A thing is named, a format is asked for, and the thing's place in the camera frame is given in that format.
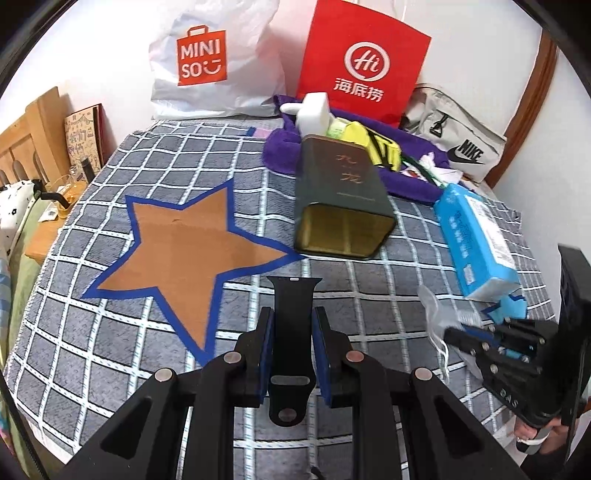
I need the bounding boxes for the grey waist bag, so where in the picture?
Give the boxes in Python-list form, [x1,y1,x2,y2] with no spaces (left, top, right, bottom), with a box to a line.
[399,83,508,184]

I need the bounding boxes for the red paper bag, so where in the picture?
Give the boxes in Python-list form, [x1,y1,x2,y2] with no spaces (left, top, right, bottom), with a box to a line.
[295,0,432,130]

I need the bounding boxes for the clear plastic bag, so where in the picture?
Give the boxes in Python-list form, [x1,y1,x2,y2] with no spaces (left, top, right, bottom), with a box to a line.
[418,285,483,384]

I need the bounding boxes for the brown paper star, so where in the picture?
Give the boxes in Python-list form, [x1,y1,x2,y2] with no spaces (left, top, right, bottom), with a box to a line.
[81,179,303,367]

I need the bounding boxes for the wooden nightstand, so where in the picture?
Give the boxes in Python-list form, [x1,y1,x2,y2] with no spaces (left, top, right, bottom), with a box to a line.
[24,178,93,265]

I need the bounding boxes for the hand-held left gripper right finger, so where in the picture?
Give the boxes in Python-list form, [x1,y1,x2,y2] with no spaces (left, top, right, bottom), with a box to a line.
[311,305,529,480]

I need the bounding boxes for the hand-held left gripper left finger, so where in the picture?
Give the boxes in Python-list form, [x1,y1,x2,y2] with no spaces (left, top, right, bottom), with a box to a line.
[60,305,276,480]

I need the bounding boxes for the purple towel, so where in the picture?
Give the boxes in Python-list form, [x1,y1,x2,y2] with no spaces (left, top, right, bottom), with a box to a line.
[262,95,455,206]

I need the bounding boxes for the pale green bedsheet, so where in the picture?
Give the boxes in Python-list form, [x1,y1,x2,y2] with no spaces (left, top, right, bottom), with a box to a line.
[7,198,58,352]

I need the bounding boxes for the pale green cloth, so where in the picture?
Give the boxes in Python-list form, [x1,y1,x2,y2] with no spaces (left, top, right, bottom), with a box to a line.
[325,117,354,140]

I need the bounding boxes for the glass cup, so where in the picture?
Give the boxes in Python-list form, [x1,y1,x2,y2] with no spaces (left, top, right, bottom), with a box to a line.
[65,166,90,195]

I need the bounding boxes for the illustrated notebook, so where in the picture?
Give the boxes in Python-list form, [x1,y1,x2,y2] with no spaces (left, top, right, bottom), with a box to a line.
[64,104,106,174]

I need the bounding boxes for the white foam block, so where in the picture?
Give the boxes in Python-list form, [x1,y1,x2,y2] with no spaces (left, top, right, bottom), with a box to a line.
[283,92,333,138]

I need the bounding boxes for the white spotted pillow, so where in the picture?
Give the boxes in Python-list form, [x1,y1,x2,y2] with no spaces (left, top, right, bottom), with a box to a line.
[0,178,40,259]

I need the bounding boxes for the wooden door frame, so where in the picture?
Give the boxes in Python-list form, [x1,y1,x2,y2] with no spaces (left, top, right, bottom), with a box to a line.
[490,28,559,188]

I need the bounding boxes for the grey checked blanket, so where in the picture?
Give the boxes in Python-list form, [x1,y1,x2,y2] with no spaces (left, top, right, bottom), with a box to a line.
[2,117,527,480]

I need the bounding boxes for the blue tissue pack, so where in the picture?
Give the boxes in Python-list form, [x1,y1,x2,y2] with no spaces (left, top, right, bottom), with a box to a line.
[434,183,522,301]

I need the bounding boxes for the glass mug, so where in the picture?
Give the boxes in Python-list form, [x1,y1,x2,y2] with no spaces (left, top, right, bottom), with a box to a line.
[39,182,79,221]

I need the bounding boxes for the black watch strap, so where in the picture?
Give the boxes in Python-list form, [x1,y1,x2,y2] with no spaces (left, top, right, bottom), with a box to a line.
[267,274,321,428]

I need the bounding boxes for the dark green tin box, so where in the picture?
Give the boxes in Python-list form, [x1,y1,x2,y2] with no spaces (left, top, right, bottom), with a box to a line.
[293,134,398,259]

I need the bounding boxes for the blue paper star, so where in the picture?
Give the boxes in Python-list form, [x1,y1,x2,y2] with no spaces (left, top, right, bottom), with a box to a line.
[480,293,527,330]

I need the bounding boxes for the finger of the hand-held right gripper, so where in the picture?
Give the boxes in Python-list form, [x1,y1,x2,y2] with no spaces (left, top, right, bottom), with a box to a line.
[464,346,561,423]
[443,318,561,358]

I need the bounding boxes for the person's right hand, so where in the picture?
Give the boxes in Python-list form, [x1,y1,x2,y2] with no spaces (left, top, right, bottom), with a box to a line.
[515,418,573,460]

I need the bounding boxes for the white cloth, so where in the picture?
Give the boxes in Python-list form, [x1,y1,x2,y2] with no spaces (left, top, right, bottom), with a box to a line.
[418,154,464,185]

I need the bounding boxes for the white plastic shopping bag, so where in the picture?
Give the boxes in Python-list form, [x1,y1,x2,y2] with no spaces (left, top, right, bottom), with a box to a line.
[148,0,289,121]

